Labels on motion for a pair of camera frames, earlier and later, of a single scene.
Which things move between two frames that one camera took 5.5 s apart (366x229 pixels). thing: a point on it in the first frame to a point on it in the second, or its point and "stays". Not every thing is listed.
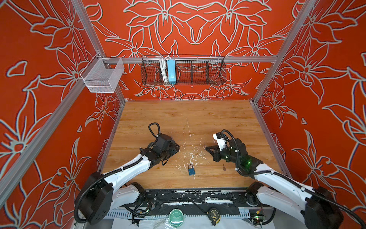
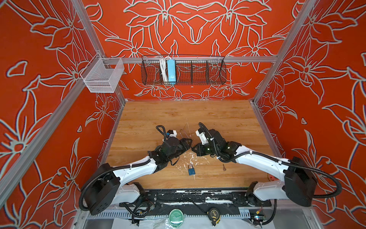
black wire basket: x=190 y=70 stays
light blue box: x=171 y=71 stays
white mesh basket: x=97 y=79 stays
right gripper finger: x=214 y=151 to x=197 y=149
